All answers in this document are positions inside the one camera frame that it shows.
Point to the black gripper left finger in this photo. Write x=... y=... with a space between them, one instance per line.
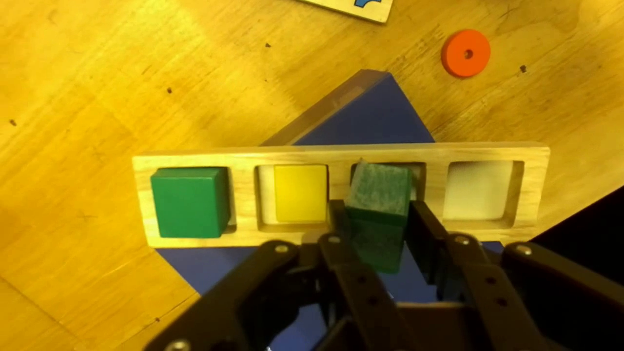
x=286 y=300

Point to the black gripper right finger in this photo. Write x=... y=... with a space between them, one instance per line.
x=520 y=300

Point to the green cube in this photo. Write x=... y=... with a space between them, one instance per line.
x=377 y=216

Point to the wooden slotted pallet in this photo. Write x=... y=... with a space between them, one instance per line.
x=245 y=196

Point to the flat green square block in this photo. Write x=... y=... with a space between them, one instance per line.
x=188 y=202

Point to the red disc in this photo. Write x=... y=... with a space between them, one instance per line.
x=465 y=54

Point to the white wooden peg board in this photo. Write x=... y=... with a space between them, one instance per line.
x=344 y=7

